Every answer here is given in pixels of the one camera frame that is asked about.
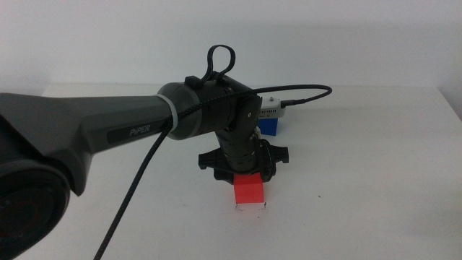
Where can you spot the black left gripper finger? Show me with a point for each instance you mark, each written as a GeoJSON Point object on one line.
{"type": "Point", "coordinates": [268, 176]}
{"type": "Point", "coordinates": [224, 178]}

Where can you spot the black left Piper arm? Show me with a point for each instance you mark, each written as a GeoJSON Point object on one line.
{"type": "Point", "coordinates": [90, 122]}

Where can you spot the red cube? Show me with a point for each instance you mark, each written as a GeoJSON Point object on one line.
{"type": "Point", "coordinates": [249, 189]}

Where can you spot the blue cube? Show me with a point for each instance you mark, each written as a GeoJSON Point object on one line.
{"type": "Point", "coordinates": [269, 126]}

